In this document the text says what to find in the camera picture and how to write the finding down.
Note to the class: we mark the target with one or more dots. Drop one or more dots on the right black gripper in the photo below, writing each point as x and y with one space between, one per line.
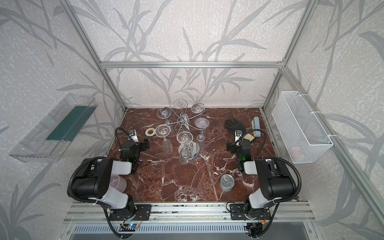
233 148

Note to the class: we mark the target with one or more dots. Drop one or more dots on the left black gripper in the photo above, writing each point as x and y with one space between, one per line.
141 145

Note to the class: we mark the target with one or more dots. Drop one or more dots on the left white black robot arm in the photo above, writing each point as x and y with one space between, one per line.
91 183

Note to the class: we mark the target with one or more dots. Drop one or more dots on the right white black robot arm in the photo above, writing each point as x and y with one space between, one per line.
279 182

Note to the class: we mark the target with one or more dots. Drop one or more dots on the black glove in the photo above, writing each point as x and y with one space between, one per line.
234 125

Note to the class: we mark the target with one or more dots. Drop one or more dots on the white tape roll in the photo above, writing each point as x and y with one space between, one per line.
150 132

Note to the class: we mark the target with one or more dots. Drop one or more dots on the green mat in tray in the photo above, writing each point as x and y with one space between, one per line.
71 125

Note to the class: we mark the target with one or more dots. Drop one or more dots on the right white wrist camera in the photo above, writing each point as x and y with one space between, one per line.
238 134

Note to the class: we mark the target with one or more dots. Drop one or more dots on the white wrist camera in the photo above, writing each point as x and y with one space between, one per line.
133 135
238 134

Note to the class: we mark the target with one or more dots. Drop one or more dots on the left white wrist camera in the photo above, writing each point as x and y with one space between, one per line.
133 135

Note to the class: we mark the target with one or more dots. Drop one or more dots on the silver wire wine glass rack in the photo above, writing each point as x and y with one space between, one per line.
186 122

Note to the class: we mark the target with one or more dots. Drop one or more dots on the white wire mesh basket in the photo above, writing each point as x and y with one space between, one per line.
304 136

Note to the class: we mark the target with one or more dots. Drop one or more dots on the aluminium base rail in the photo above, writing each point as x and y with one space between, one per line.
179 217

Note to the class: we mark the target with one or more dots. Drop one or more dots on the clear plastic wall tray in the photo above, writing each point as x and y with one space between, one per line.
34 148

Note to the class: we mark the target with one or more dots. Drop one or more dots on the aluminium frame crossbar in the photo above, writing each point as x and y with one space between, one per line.
241 65

